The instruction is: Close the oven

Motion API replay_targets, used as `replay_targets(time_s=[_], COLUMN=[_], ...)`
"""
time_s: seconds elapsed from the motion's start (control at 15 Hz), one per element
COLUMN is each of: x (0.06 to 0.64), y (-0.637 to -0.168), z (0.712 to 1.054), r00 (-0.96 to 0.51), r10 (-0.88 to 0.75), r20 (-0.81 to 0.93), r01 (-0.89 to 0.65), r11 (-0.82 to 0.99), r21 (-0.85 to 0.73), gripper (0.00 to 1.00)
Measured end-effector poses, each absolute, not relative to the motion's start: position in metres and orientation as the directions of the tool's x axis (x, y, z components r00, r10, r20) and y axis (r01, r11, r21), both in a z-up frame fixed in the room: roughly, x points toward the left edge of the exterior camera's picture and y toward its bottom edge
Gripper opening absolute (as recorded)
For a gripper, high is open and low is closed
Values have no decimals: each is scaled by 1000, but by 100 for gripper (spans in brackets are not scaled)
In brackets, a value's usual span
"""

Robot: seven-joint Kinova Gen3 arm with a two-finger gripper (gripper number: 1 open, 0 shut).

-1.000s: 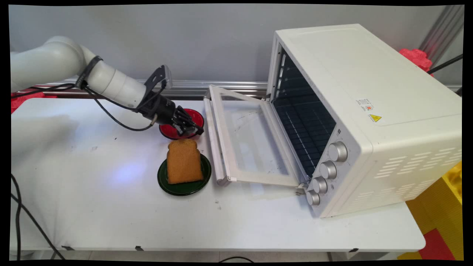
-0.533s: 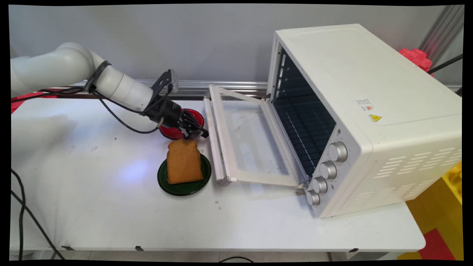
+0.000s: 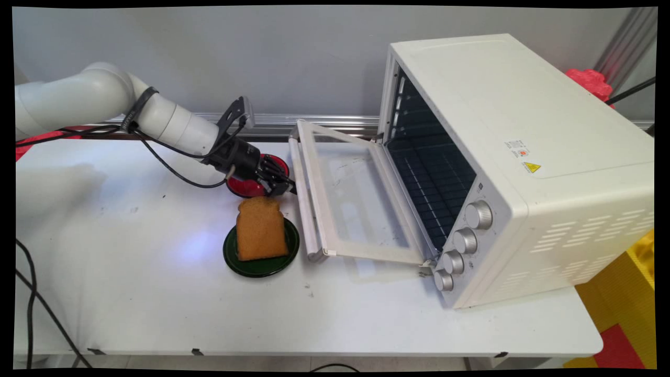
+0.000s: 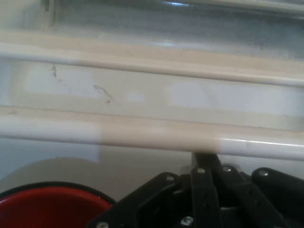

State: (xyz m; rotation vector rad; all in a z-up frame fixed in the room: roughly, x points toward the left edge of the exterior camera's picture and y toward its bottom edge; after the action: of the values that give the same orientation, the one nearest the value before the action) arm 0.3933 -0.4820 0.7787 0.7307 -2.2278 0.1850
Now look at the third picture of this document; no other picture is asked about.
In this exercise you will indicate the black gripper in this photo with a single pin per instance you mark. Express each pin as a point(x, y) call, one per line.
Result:
point(238, 154)

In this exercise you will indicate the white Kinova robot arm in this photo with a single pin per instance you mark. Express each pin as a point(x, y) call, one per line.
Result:
point(94, 94)

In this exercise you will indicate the red round plate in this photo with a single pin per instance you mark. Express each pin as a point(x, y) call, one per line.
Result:
point(245, 187)

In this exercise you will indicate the brown toast bread slice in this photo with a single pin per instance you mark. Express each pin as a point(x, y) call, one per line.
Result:
point(260, 230)

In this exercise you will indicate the white glass oven door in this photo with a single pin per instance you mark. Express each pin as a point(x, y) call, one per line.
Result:
point(356, 199)

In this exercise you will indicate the dark green round plate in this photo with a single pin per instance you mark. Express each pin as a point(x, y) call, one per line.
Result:
point(261, 268)

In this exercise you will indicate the silver oven knob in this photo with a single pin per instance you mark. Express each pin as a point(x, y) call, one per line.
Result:
point(444, 280)
point(454, 263)
point(479, 214)
point(466, 241)

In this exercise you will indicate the red cloth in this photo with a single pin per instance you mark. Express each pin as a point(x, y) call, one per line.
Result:
point(36, 142)

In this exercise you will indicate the white toaster oven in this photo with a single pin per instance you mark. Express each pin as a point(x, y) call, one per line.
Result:
point(523, 104)

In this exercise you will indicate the red crumpled plastic bag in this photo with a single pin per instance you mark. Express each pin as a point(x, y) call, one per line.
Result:
point(591, 84)

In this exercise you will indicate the yellow floor mat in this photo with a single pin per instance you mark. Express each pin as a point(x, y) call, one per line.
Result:
point(628, 283)

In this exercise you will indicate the red floor mat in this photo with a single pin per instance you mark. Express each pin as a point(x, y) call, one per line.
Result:
point(620, 348)

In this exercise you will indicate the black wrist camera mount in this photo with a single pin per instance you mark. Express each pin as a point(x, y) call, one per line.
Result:
point(236, 112)

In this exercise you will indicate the aluminium frame post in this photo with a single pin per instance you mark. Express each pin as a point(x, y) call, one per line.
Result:
point(628, 47)

